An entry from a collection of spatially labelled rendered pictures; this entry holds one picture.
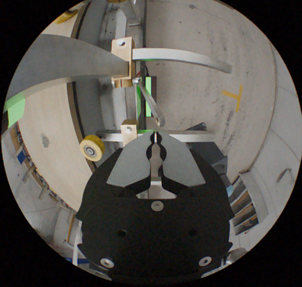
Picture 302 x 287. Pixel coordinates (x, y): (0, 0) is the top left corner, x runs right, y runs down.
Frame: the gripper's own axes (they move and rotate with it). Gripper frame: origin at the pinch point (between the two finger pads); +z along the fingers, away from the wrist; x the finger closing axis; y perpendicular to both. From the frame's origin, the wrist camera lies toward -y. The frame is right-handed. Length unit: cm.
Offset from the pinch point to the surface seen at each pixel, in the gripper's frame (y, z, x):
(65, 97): -4.8, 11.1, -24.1
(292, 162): 48, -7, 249
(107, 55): -9.9, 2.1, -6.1
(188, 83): -5, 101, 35
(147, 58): -11.4, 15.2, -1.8
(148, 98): -3.2, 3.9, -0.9
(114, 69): -7.9, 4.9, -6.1
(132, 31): -29.1, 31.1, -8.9
